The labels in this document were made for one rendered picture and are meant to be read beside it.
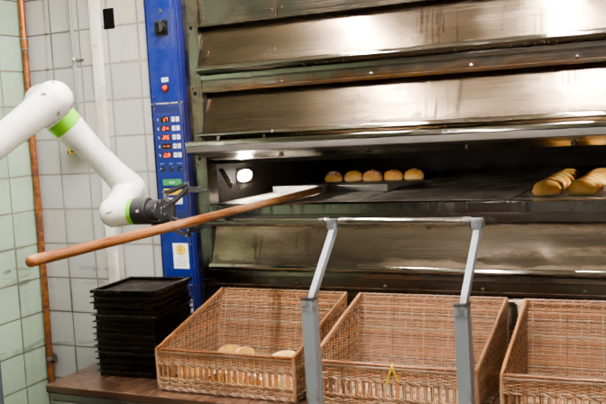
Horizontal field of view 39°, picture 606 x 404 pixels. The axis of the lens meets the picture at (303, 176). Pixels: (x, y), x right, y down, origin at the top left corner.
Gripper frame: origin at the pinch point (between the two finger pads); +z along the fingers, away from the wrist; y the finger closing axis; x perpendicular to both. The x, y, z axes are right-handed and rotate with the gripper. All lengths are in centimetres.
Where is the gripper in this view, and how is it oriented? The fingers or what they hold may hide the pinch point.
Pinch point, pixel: (204, 208)
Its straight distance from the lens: 290.9
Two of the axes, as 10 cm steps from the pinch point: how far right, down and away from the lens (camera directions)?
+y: 0.3, 10.0, -0.3
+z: 9.3, -0.4, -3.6
